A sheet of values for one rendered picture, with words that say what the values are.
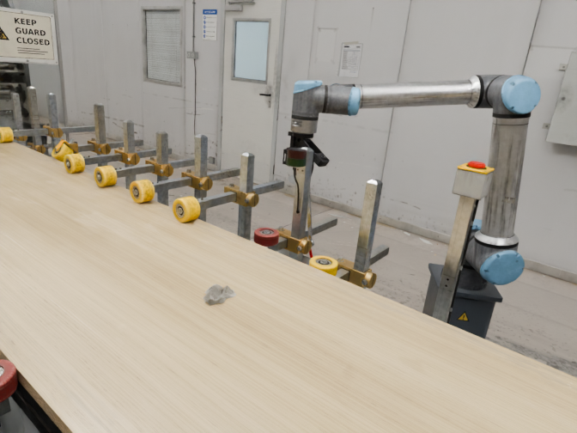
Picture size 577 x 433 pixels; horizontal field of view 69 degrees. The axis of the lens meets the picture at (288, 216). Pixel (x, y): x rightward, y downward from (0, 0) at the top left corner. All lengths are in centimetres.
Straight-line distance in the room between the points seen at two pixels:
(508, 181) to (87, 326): 135
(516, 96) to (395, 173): 270
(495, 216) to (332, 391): 107
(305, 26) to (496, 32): 184
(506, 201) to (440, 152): 237
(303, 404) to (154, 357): 28
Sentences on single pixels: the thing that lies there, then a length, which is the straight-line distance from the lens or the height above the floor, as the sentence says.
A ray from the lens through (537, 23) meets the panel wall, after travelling 384.
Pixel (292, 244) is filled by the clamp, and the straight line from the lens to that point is 143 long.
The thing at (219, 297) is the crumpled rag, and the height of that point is 91.
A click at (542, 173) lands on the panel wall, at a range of 383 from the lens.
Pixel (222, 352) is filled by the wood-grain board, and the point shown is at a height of 90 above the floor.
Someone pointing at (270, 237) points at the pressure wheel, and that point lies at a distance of 133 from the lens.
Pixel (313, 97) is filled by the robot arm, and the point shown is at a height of 133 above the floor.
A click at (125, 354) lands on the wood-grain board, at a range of 86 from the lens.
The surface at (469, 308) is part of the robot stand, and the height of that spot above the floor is 53.
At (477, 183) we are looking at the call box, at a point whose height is 119.
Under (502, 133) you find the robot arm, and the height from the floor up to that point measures 126.
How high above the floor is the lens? 142
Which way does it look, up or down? 20 degrees down
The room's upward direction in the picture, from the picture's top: 5 degrees clockwise
